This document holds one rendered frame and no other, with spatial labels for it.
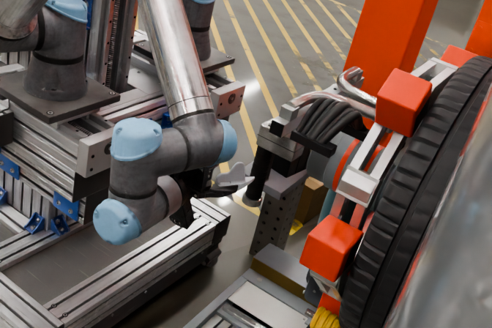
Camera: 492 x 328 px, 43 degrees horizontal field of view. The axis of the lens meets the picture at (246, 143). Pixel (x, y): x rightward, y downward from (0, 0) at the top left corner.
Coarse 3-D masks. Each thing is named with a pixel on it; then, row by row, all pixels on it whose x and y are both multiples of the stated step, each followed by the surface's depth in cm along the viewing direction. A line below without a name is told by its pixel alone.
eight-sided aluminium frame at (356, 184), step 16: (432, 64) 131; (448, 64) 133; (432, 80) 123; (448, 80) 129; (432, 96) 119; (384, 128) 118; (368, 144) 115; (400, 144) 115; (352, 160) 114; (368, 160) 117; (384, 160) 113; (352, 176) 113; (368, 176) 112; (384, 176) 115; (336, 192) 114; (352, 192) 113; (368, 192) 111; (336, 208) 116; (368, 208) 115; (352, 224) 115; (320, 288) 141; (336, 288) 123
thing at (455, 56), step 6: (450, 48) 144; (456, 48) 144; (444, 54) 144; (450, 54) 144; (456, 54) 143; (462, 54) 143; (468, 54) 143; (474, 54) 142; (444, 60) 143; (450, 60) 143; (456, 60) 143; (462, 60) 142; (456, 66) 142
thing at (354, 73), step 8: (344, 72) 147; (352, 72) 149; (360, 72) 152; (344, 80) 142; (352, 80) 152; (344, 88) 141; (352, 88) 140; (352, 96) 140; (360, 96) 138; (368, 96) 138; (368, 104) 137
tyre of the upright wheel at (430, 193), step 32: (480, 64) 118; (448, 96) 110; (480, 96) 110; (448, 128) 106; (416, 160) 105; (448, 160) 104; (384, 192) 107; (416, 192) 105; (384, 224) 106; (416, 224) 104; (384, 256) 107; (352, 288) 113; (384, 288) 108; (352, 320) 118; (384, 320) 112
